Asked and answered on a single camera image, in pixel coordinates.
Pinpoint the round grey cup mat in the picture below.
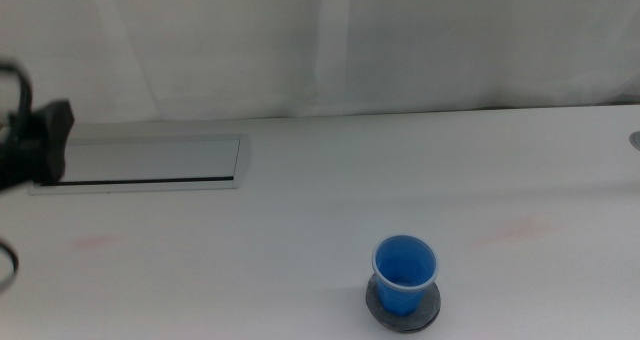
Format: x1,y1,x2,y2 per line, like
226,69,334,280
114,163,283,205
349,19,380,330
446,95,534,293
365,273,442,334

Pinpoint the white curtain backdrop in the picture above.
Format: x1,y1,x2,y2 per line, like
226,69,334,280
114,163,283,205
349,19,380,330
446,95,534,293
0,0,640,127

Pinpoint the silver table cable hatch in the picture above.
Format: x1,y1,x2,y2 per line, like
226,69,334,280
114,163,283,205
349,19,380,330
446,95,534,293
27,133,253,196

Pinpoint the blue plastic cup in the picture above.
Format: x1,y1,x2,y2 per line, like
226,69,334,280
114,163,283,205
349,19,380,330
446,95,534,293
371,234,439,317

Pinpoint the black cable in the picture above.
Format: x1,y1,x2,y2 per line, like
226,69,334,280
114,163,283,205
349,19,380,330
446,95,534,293
0,61,34,131
0,239,20,293

